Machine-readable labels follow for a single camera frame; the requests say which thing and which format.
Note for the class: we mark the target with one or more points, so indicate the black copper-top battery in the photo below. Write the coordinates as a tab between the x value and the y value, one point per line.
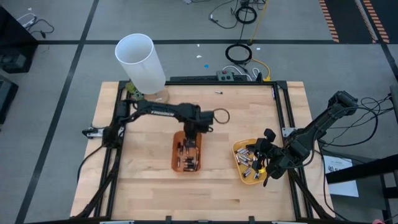
178	162
189	169
188	159
197	164
189	164
179	147
197	154

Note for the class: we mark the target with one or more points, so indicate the small green artificial plant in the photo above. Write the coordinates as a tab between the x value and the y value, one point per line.
133	88

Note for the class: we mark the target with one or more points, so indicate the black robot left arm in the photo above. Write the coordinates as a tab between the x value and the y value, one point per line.
161	110

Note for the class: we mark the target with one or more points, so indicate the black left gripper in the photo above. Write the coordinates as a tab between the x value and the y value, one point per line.
199	119

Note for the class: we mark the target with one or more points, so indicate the white paper sheet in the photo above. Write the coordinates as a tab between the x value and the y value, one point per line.
340	186

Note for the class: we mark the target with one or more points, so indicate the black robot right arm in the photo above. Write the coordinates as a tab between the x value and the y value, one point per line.
320	124

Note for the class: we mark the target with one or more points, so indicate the black aluminium table frame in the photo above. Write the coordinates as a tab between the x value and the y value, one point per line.
217	83

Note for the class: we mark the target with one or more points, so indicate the small red object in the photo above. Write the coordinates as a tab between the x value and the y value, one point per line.
377	222

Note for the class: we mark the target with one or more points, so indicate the black equipment case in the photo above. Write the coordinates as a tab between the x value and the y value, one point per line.
6	96

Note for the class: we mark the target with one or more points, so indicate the silver red battery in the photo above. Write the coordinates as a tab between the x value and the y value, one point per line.
250	156

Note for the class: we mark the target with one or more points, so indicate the black metal beam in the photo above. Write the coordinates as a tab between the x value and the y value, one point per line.
360	169

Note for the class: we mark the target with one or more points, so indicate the orange plastic bin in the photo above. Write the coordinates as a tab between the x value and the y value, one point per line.
174	155

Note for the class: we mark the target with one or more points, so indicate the white cylinder lamp shade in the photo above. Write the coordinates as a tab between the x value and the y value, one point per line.
140	62

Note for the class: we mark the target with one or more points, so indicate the black cabinet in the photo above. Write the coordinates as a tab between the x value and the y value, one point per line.
15	46

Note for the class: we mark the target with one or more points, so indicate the grey power strip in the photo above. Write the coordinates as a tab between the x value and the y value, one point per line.
225	75

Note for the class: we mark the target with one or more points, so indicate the long black power strip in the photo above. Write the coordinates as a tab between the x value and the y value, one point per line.
192	78

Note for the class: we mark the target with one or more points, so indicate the yellow plastic bin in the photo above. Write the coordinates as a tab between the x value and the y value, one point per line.
241	169

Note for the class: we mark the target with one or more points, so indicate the white metal bracket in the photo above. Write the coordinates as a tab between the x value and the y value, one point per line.
91	132
286	131

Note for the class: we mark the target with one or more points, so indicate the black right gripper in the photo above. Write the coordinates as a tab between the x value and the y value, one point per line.
276	160

